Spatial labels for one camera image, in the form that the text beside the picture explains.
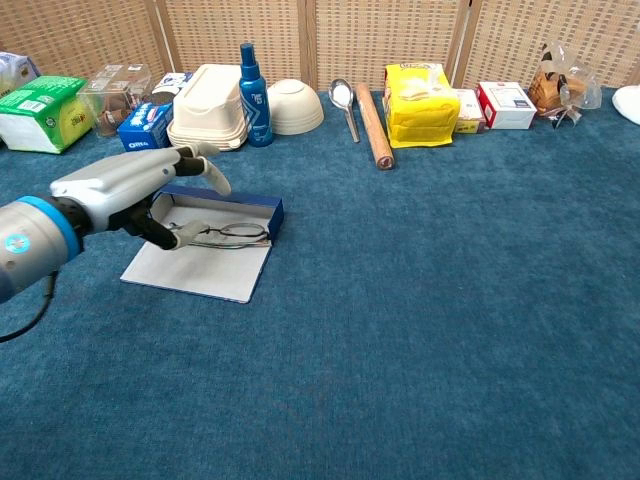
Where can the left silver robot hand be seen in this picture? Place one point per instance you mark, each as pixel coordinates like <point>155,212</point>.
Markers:
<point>120,180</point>

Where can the blue glasses case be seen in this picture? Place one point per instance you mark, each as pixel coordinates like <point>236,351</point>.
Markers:
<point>210,270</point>

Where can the black-framed eyeglasses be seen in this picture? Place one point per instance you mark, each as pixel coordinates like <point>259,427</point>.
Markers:
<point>242,231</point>

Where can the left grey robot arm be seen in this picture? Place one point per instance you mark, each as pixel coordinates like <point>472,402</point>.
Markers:
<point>30,250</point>

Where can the blue Oreo box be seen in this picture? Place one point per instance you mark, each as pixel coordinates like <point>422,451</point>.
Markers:
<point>145,130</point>

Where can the clear plastic snack box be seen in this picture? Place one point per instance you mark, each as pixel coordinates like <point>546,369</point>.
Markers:
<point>112,95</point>

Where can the green tissue pack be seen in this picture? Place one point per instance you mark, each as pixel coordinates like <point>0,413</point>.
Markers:
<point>35,110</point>

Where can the white blue cookie packet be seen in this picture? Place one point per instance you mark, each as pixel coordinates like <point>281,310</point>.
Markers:
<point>172,82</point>

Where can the beige lidded lunch box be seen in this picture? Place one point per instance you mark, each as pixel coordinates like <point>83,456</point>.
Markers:
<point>207,110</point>

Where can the blue spray bottle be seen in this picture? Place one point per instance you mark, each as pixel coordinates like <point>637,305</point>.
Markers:
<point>255,105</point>

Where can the white blue tissue pack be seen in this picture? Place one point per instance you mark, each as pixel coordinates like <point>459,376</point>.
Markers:
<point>12,67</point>

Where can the beige upturned bowl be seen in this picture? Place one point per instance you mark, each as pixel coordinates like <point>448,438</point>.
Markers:
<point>295,110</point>

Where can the wicker folding screen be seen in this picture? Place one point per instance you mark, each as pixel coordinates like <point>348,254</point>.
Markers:
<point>240,25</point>

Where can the metal spoon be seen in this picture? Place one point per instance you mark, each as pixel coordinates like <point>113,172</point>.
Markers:
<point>341,94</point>

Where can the wooden rolling pin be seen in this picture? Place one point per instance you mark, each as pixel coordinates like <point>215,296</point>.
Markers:
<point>372,125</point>

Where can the blue table cloth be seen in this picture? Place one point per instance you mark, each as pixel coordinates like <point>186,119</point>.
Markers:
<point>400,300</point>

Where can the yellow biscuit bag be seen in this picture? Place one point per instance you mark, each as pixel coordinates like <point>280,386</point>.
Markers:
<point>420,115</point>

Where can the small pink snack pack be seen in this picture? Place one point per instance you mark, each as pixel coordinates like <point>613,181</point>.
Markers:
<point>469,112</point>

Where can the white red carton box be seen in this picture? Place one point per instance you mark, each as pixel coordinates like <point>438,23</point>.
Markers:
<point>507,107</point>

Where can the clear bag of cookies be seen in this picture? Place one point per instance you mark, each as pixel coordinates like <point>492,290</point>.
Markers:
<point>550,90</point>

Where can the white foam mannequin head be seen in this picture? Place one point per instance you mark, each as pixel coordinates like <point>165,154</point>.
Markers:
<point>630,102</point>

